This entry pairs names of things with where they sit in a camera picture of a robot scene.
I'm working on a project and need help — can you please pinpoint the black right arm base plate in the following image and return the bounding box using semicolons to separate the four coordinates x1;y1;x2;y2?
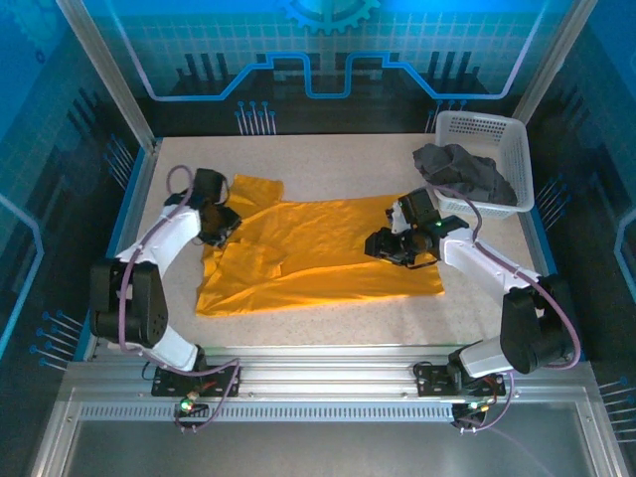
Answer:
413;361;509;399

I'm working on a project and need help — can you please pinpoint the aluminium frame post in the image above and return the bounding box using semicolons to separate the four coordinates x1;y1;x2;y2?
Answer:
55;0;161;151
510;0;600;128

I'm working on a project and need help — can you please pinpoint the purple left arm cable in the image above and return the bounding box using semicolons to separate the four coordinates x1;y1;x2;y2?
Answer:
116;164;243;432

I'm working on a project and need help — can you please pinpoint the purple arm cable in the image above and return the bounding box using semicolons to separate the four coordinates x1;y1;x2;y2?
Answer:
116;164;243;432
436;184;582;434

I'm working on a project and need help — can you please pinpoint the slotted metal cable duct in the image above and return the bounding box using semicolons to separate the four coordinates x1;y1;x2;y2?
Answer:
78;400;461;424

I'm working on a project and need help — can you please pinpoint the yellow t-shirt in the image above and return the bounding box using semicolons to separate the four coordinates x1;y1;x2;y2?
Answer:
195;173;445;319

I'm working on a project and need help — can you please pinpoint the dark grey t-shirt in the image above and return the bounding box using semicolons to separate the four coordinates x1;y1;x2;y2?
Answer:
411;142;520;207

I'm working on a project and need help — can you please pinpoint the aluminium frame rail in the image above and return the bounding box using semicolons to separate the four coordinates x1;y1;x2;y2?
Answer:
62;346;600;398

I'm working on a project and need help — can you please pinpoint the white plastic basket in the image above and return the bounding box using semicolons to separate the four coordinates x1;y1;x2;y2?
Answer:
432;109;537;214

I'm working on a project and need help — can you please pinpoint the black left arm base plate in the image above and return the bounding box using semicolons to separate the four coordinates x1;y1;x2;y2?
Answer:
151;364;243;398

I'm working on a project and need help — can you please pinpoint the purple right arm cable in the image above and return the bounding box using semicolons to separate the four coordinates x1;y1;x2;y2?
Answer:
436;184;582;434

